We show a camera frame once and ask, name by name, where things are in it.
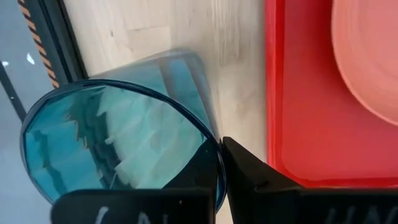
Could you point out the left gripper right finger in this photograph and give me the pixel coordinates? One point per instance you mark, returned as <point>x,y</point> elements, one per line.
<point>280,205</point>

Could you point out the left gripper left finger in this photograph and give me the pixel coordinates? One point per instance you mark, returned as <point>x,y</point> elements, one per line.
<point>140,208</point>

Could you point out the teal faceted plastic cup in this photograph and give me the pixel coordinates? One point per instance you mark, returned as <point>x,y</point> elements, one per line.
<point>109,130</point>

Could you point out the orange round plate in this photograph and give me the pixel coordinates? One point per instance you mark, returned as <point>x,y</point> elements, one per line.
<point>370,56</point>

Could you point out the red plastic tray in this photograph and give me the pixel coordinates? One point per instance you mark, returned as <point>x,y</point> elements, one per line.
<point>311,124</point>

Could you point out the black mat with hazard stripes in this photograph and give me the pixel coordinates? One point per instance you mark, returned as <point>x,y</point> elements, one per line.
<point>37,40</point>

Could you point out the black table frame rail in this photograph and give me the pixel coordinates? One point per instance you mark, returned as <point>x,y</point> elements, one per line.
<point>60,34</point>

